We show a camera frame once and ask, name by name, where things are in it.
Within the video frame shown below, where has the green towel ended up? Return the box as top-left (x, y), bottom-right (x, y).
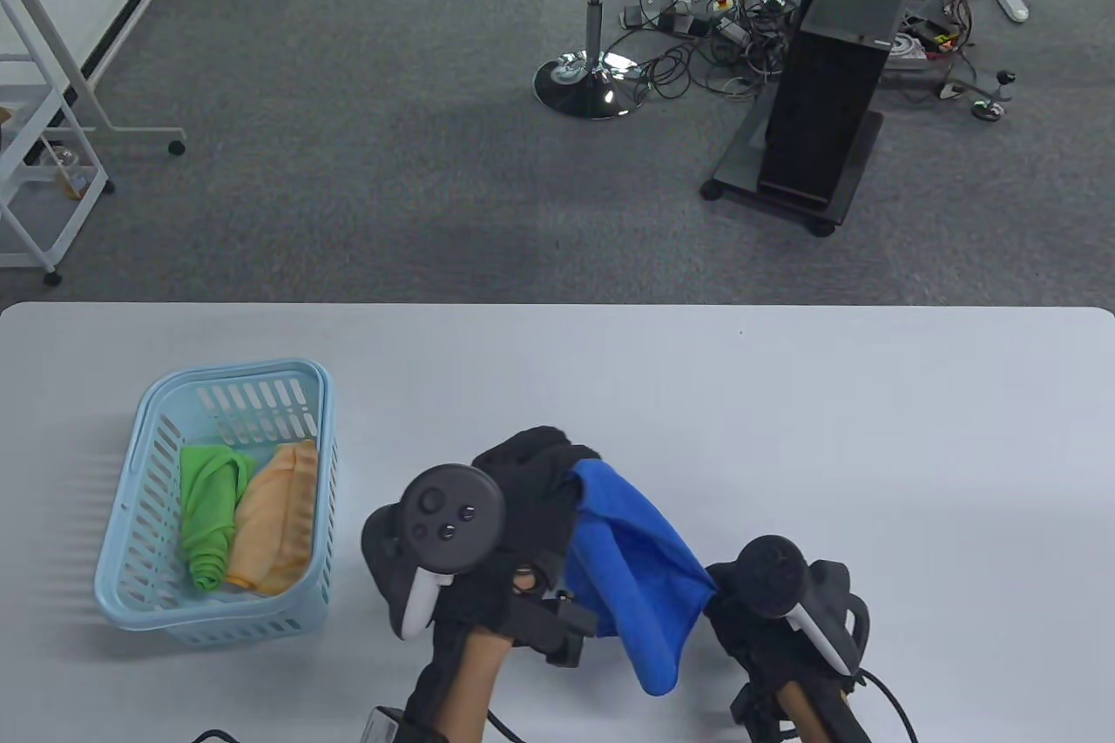
top-left (180, 444), bottom-right (256, 591)

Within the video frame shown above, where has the black and white right controller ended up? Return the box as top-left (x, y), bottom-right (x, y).
top-left (736, 536), bottom-right (870, 676)

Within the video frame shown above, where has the black right glove cable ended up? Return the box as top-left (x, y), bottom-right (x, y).
top-left (858, 669), bottom-right (921, 743)

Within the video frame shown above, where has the person's left forearm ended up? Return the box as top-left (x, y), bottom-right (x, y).
top-left (405, 623), bottom-right (517, 743)

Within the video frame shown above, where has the person's left hand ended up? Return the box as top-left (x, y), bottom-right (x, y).
top-left (362, 427), bottom-right (602, 648)

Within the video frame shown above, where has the light blue plastic basket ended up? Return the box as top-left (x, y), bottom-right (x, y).
top-left (94, 357), bottom-right (339, 646)

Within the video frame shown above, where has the black and white left controller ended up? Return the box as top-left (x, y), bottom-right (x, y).
top-left (383, 464), bottom-right (508, 639)

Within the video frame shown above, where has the small stand with black knob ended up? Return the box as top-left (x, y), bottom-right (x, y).
top-left (936, 69), bottom-right (1017, 122)

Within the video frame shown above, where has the white metal shelf rack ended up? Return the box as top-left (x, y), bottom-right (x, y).
top-left (0, 0), bottom-right (116, 285)

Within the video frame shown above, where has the tangle of floor cables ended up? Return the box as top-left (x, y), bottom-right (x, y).
top-left (617, 0), bottom-right (990, 104)

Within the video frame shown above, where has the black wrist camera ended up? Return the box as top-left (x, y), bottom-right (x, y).
top-left (510, 586), bottom-right (599, 668)
top-left (730, 680), bottom-right (787, 733)

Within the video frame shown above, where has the black wheeled cart base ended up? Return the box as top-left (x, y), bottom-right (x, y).
top-left (700, 109), bottom-right (886, 238)

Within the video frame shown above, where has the black and white controller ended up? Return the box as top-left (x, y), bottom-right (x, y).
top-left (383, 464), bottom-right (508, 639)
top-left (736, 536), bottom-right (870, 676)

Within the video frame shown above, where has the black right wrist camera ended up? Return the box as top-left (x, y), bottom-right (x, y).
top-left (730, 680), bottom-right (787, 733)

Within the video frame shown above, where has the person's right forearm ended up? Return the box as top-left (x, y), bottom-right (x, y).
top-left (767, 673), bottom-right (874, 743)

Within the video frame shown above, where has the black computer tower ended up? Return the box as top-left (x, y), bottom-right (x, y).
top-left (756, 0), bottom-right (924, 213)

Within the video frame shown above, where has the blue rectangular towel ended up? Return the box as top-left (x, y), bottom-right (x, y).
top-left (562, 460), bottom-right (720, 696)

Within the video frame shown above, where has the orange towel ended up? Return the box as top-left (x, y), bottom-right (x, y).
top-left (225, 440), bottom-right (319, 596)

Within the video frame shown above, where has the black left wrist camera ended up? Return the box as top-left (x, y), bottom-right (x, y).
top-left (510, 586), bottom-right (599, 668)

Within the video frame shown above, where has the grey power strip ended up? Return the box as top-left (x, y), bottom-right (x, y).
top-left (621, 3), bottom-right (698, 37)

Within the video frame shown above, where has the person's right hand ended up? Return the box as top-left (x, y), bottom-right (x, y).
top-left (706, 558), bottom-right (872, 696)

